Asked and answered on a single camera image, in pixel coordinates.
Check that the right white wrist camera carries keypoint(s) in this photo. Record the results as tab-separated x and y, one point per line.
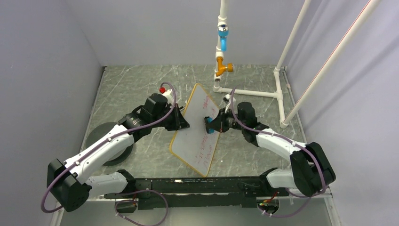
227	99

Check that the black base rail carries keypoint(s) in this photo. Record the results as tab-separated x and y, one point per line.
244	191

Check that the blue pipe valve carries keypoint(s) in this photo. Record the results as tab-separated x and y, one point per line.
223	31

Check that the aluminium frame rail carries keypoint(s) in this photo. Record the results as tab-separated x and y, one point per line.
73	194

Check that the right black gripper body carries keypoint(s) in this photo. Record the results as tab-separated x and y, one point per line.
227	120

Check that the yellow framed whiteboard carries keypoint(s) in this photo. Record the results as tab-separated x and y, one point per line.
194	146

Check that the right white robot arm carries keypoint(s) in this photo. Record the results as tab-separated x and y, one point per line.
310	172

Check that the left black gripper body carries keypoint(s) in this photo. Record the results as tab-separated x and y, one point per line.
170	123

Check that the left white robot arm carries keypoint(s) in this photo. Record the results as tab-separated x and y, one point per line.
130	129

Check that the orange faucet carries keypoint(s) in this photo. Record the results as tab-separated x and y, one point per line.
221	68

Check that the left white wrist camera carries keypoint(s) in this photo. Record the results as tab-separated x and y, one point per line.
168	93

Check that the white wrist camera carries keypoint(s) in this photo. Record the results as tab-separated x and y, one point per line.
227	99
168	93

